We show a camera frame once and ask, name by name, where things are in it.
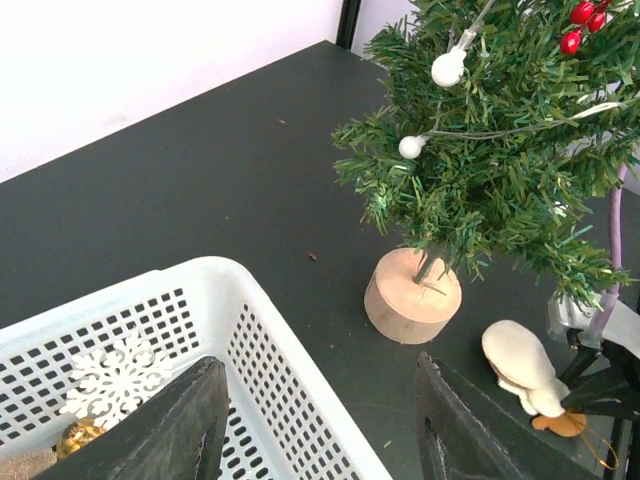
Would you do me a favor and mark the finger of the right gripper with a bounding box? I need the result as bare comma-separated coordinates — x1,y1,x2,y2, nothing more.
560,349,639,420

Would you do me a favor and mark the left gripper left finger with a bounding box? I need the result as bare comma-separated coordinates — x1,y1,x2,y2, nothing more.
37,356,229,479

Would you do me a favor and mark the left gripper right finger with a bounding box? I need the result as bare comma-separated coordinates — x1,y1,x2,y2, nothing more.
415,352,596,480

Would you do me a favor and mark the wooden bauble ornament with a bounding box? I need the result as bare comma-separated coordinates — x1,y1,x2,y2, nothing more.
481,319,589,440

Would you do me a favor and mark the white plastic basket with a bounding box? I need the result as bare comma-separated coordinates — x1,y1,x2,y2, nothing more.
0,255,394,480

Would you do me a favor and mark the small green christmas tree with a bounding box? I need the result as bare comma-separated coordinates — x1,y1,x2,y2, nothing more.
333,1,639,344

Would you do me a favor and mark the white ball light string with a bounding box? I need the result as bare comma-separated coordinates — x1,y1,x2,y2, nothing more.
398,0,629,161

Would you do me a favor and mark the red berry sprig ornament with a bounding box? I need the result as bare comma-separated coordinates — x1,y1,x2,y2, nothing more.
559,0,612,55

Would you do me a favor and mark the white wooden snowflake ornament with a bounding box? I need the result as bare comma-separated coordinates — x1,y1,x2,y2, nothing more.
59,332,174,429

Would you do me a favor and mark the gold bell ornament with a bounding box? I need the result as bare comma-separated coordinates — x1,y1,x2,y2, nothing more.
55,417,107,461

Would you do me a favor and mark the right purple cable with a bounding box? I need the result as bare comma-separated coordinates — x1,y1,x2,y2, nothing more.
589,162,630,346

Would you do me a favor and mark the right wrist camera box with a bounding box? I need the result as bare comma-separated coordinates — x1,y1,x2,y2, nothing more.
547,296,639,358

